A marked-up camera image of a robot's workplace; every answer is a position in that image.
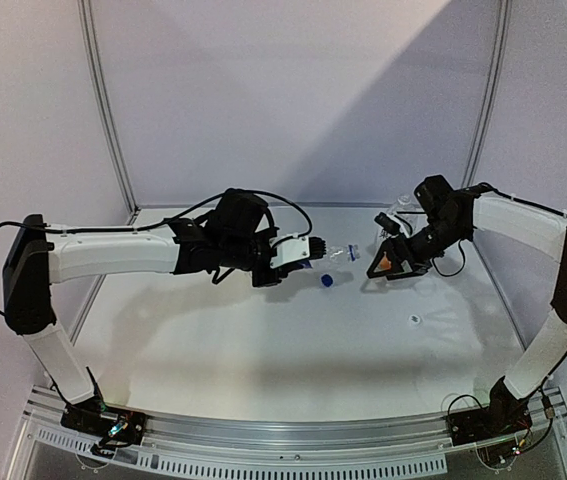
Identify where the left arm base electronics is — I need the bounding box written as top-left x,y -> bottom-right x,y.
61,398 -> 148,458

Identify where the clear pepsi bottle blue label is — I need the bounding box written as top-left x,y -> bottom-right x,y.
301,244 -> 360,270

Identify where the right wall metal post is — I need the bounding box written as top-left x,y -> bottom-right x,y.
461,0 -> 512,187

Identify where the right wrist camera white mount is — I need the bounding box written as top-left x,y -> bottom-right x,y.
374,212 -> 413,241

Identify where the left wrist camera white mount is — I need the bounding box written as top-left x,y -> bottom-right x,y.
270,233 -> 327,268

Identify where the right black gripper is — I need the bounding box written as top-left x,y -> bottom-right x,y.
367,217 -> 468,281

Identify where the aluminium front rail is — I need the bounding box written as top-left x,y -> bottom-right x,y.
5,387 -> 567,479

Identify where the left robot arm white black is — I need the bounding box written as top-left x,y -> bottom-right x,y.
2,188 -> 326,434

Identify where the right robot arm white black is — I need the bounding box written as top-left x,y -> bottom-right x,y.
366,175 -> 567,436

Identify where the wall metal post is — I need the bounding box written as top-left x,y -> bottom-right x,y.
77,0 -> 138,213
461,0 -> 512,187

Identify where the blue pepsi bottle cap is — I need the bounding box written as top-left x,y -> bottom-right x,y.
320,274 -> 334,288

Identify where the left wall metal post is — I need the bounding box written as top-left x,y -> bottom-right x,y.
77,0 -> 138,213

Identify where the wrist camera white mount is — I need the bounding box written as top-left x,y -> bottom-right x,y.
374,212 -> 413,241
270,233 -> 327,268

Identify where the clear tea bottle white label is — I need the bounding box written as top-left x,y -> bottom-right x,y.
374,194 -> 421,272

